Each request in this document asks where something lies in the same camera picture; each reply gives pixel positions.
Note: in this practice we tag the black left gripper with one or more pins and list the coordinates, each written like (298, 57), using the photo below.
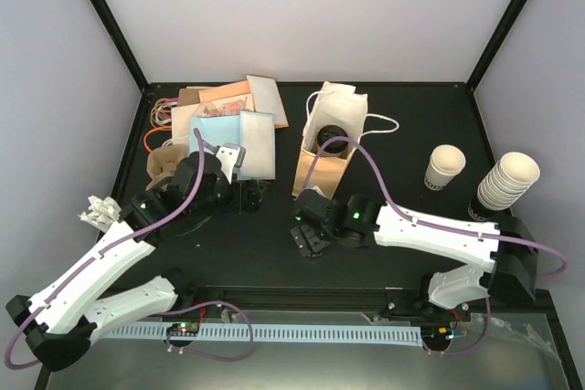
(253, 200)

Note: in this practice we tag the brown white flat paper bag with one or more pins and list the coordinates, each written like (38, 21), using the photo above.
(267, 99)

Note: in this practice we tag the light blue cable duct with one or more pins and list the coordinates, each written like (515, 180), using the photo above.
(268, 333)

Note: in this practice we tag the bundle of bag handles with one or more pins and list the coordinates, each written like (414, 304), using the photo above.
(160, 119)

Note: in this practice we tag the short white cup stack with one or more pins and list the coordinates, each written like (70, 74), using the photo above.
(446, 162)

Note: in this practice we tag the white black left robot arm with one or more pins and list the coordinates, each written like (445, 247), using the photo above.
(61, 322)

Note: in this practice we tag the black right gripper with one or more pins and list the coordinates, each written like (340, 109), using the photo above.
(315, 244)

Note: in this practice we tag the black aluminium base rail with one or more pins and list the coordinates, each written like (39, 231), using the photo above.
(401, 305)

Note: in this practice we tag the tall white cup stack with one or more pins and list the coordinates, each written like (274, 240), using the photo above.
(512, 175)

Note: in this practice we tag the black enclosure frame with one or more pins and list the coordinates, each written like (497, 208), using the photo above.
(505, 24)

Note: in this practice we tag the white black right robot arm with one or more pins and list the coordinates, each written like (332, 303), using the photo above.
(493, 264)

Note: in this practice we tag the brown paper takeout bag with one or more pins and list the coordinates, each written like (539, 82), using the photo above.
(341, 106)

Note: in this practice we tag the black plastic cup lid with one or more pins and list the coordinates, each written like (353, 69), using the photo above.
(332, 139)

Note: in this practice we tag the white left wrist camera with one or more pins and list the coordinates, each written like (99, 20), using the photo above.
(231, 157)

